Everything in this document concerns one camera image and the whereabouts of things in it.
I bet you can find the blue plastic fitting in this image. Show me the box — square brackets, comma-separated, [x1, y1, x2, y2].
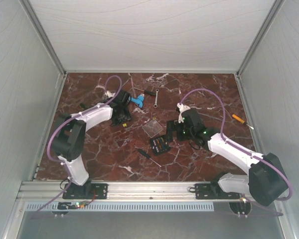
[131, 94, 145, 108]

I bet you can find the black handled screwdriver top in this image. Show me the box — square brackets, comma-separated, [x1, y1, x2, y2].
[135, 88, 156, 96]

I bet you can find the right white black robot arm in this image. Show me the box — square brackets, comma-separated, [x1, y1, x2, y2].
[166, 107, 288, 206]

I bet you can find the orange handled screwdriver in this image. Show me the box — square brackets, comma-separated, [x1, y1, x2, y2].
[232, 114, 254, 130]

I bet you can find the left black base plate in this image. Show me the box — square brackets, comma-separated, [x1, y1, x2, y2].
[62, 183, 108, 200]

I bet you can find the grey slotted cable duct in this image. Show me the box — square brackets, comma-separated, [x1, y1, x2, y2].
[26, 202, 214, 212]

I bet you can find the black fuse box base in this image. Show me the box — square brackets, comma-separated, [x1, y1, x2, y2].
[149, 135, 171, 156]

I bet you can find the clear plastic fuse box cover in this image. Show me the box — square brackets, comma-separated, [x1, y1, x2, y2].
[142, 119, 163, 138]

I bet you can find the silver combination wrench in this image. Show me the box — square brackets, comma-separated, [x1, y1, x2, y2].
[153, 89, 159, 108]

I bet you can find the small black screwdriver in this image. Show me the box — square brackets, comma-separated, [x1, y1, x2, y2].
[137, 148, 161, 167]

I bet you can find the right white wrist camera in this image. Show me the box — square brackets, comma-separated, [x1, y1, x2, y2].
[177, 103, 191, 123]

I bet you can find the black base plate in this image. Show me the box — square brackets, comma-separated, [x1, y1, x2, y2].
[194, 182, 240, 200]
[62, 183, 108, 200]

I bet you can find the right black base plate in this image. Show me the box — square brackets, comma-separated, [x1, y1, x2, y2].
[194, 182, 240, 200]

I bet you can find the black yellow screwdriver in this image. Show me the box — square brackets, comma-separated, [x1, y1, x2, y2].
[80, 103, 86, 110]

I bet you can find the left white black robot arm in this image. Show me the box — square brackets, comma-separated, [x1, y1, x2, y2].
[47, 90, 132, 198]

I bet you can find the aluminium mounting rail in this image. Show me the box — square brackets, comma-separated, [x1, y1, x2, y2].
[18, 181, 287, 200]

